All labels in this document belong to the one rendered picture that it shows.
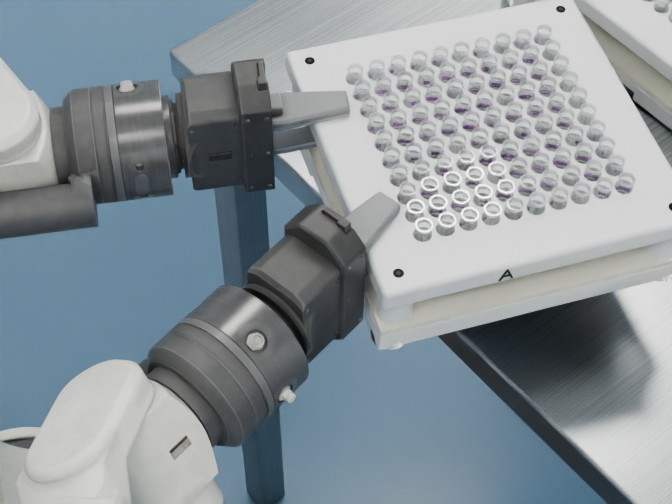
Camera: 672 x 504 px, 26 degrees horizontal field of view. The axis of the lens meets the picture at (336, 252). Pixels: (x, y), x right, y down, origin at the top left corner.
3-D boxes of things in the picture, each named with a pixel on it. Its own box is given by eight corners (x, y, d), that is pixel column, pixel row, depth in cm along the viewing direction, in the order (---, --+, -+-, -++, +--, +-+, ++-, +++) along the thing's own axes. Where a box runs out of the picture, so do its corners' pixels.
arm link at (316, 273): (285, 175, 100) (163, 283, 95) (393, 249, 97) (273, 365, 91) (288, 281, 110) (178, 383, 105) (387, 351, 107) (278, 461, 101)
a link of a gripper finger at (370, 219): (407, 215, 105) (352, 268, 102) (373, 192, 106) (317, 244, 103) (408, 201, 104) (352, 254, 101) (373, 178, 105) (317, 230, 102)
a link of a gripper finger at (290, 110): (351, 121, 110) (270, 131, 109) (344, 90, 112) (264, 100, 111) (352, 107, 109) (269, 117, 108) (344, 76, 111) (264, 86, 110)
